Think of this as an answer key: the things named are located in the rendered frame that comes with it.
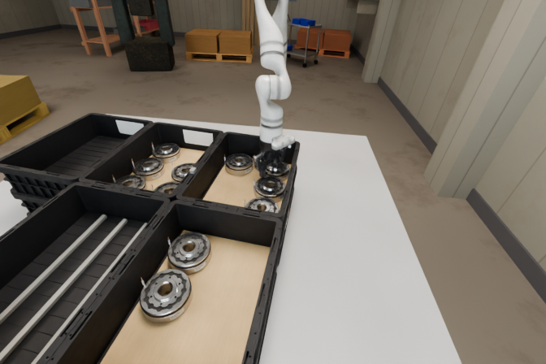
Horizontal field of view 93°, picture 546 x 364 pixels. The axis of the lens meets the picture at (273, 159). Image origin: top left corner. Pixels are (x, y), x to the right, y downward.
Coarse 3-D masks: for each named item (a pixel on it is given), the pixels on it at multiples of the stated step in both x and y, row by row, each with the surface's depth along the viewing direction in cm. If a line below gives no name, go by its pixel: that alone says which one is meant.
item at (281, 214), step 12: (228, 132) 101; (216, 144) 93; (300, 144) 96; (192, 180) 76; (288, 180) 78; (180, 192) 71; (288, 192) 73; (204, 204) 68; (216, 204) 68; (276, 216) 65
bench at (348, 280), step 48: (336, 144) 143; (0, 192) 100; (336, 192) 110; (384, 192) 111; (288, 240) 88; (336, 240) 88; (384, 240) 89; (288, 288) 74; (336, 288) 74; (384, 288) 75; (288, 336) 64; (336, 336) 64; (384, 336) 65; (432, 336) 65
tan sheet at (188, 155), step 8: (184, 152) 106; (192, 152) 106; (200, 152) 106; (176, 160) 101; (184, 160) 101; (192, 160) 101; (168, 168) 96; (160, 176) 92; (168, 176) 92; (152, 184) 88
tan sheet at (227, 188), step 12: (216, 180) 92; (228, 180) 92; (240, 180) 92; (252, 180) 93; (216, 192) 87; (228, 192) 87; (240, 192) 87; (252, 192) 88; (228, 204) 82; (240, 204) 83
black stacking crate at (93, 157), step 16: (80, 128) 105; (96, 128) 112; (112, 128) 111; (48, 144) 93; (64, 144) 99; (80, 144) 106; (96, 144) 108; (112, 144) 109; (16, 160) 84; (32, 160) 89; (48, 160) 94; (64, 160) 98; (80, 160) 98; (96, 160) 99; (16, 176) 79; (16, 192) 83; (32, 192) 83; (48, 192) 81
